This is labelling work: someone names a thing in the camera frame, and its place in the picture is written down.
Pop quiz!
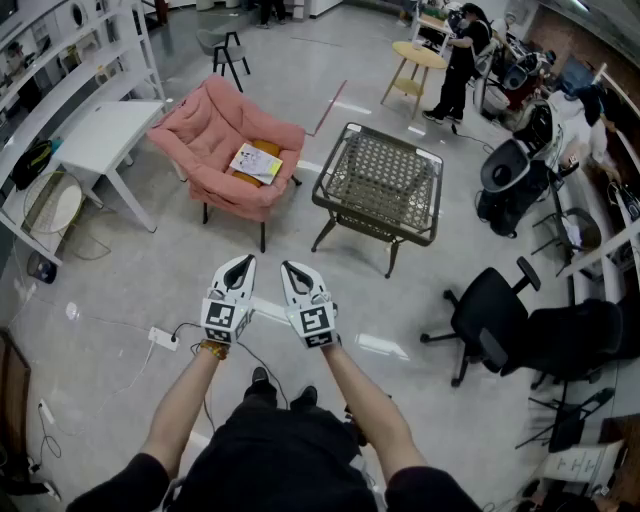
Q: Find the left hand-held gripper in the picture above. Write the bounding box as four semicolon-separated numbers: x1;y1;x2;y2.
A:
200;253;258;346

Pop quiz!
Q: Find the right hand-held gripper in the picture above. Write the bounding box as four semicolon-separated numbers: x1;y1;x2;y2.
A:
279;259;338;350

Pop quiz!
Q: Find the yellow white magazine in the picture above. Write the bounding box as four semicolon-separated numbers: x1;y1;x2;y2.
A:
228;142;284;186

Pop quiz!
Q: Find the pink cushioned armchair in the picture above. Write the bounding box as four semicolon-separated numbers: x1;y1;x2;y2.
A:
146;74;307;254

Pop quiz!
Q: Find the person's right forearm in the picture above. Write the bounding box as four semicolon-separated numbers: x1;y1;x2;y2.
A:
319;344;429;482

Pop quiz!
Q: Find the person's left forearm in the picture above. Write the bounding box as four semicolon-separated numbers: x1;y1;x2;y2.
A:
139;344;231;477

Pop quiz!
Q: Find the woven rattan side table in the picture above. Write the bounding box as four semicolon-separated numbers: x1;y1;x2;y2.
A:
310;122;445;280

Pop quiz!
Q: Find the orange cushion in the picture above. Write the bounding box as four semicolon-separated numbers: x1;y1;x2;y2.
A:
231;139;281;189

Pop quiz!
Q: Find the small black device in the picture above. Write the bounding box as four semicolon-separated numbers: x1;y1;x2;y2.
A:
344;404;371;446

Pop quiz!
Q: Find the person's black clothing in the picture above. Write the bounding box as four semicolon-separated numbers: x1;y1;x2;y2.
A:
64;382;481;512

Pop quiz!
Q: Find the black office chair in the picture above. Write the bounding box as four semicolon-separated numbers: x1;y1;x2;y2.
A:
419;256;626;391

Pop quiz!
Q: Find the white desk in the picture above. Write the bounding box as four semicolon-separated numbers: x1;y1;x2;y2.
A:
52;99;166;234

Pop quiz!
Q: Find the black backpack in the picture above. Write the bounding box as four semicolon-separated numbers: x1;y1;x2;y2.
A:
9;139;54;191

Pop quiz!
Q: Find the grey shell chair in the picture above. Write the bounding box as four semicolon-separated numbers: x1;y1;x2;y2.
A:
479;138;531;194

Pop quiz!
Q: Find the grey chair with black legs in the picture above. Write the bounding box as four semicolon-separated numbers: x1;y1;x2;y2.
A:
195;28;251;94

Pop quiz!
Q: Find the brown wooden board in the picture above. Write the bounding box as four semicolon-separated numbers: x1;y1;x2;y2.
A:
0;329;31;481

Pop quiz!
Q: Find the round wooden side table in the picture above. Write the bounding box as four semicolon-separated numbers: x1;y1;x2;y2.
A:
379;40;449;120

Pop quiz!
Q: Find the small white table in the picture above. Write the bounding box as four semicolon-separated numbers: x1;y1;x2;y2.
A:
412;12;454;56

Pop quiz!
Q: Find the black folding chair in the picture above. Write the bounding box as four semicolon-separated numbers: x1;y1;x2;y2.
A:
514;387;616;451

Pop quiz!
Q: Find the flat screen monitor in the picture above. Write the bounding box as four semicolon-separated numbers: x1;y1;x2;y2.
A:
557;57;596;94

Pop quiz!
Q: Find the amber bead bracelet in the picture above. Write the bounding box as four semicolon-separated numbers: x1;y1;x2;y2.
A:
199;339;231;360

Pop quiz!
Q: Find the black power cable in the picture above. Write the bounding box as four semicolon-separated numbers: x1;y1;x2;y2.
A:
172;322;290;431

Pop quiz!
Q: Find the round wire side table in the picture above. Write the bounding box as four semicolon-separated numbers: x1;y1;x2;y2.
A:
22;171;84;236

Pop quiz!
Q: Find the long white wall shelving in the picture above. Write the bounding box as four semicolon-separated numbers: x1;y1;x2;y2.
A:
554;64;640;306

